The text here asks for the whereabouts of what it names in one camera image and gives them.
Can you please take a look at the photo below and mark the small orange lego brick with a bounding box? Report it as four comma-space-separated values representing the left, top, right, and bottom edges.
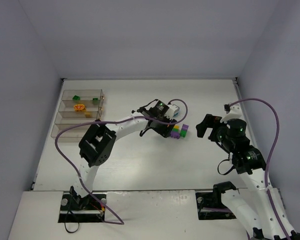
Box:
85, 112, 91, 118

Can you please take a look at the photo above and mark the left base mount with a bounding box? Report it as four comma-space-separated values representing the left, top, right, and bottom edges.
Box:
58, 192, 105, 223

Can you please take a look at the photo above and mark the dark green lego brick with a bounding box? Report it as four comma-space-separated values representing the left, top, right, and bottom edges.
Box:
92, 97, 99, 105

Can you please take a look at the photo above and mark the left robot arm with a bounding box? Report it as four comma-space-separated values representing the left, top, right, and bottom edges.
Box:
69, 100, 180, 210

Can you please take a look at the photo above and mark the base mount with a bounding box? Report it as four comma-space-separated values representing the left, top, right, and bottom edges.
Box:
195, 191, 236, 221
58, 192, 105, 223

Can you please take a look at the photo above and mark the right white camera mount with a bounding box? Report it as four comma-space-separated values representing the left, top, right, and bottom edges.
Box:
220, 104, 243, 123

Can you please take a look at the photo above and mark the right base mount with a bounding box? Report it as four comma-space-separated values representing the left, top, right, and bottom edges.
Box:
195, 191, 236, 221

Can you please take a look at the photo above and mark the purple lego on green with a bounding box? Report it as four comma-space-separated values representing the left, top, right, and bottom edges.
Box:
181, 124, 189, 132

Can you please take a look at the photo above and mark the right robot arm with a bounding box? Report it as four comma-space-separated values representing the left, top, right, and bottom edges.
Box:
196, 114, 300, 240

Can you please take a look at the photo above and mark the orange flower lego piece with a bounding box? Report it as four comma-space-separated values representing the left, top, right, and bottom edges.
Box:
73, 104, 86, 112

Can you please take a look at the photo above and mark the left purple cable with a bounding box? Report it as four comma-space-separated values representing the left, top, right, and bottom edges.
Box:
54, 98, 189, 225

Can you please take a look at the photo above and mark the purple lego brick front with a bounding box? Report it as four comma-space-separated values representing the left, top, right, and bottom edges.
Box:
170, 131, 181, 139

